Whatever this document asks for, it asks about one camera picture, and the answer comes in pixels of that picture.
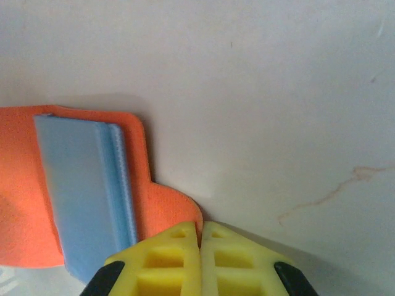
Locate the orange card holder wallet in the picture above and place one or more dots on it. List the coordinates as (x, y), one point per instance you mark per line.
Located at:
(18, 200)

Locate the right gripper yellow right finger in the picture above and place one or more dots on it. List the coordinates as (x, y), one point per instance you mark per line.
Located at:
(240, 271)

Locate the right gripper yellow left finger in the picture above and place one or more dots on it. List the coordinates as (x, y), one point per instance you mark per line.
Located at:
(160, 271)

